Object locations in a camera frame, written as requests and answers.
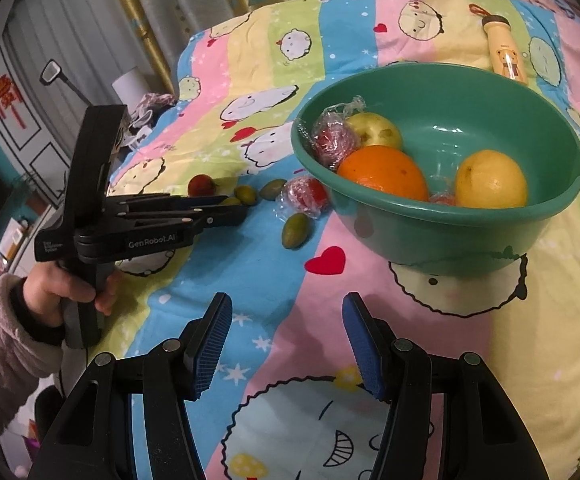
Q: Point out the person's left hand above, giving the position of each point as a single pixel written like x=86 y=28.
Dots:
x=45 y=290

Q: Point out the white panelled door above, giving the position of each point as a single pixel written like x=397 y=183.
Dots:
x=25 y=150

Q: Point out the small red tomato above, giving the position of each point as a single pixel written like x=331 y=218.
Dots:
x=201 y=185

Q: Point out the orange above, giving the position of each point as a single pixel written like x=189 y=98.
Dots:
x=380 y=172

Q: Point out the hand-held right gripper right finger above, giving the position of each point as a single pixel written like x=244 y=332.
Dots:
x=365 y=345

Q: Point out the yellow lemon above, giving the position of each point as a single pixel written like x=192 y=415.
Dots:
x=492 y=180
x=377 y=127

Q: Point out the black gooseneck stand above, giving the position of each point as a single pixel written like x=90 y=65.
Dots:
x=50 y=71

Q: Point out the red knot ornament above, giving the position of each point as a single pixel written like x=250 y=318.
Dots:
x=5 y=92

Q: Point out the small clutter pile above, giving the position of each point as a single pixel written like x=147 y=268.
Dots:
x=145 y=110

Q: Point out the person's left forearm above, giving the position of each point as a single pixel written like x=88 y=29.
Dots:
x=0 y=355

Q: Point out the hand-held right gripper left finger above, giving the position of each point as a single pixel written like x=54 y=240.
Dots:
x=210 y=345

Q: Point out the green plastic basin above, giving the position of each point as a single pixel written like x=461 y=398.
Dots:
x=470 y=105

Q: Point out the colourful cartoon printed blanket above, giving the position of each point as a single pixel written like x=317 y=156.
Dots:
x=270 y=270

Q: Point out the green olive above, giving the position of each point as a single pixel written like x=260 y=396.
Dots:
x=230 y=201
x=273 y=189
x=295 y=230
x=245 y=194

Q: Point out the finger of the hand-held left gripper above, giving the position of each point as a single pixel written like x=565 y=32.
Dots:
x=170 y=202
x=220 y=217

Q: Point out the plastic red fruit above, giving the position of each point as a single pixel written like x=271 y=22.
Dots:
x=307 y=194
x=332 y=137
x=442 y=200

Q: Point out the yellow bear print bottle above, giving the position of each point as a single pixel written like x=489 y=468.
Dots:
x=507 y=55

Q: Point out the white paper roll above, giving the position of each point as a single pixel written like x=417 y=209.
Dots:
x=129 y=85

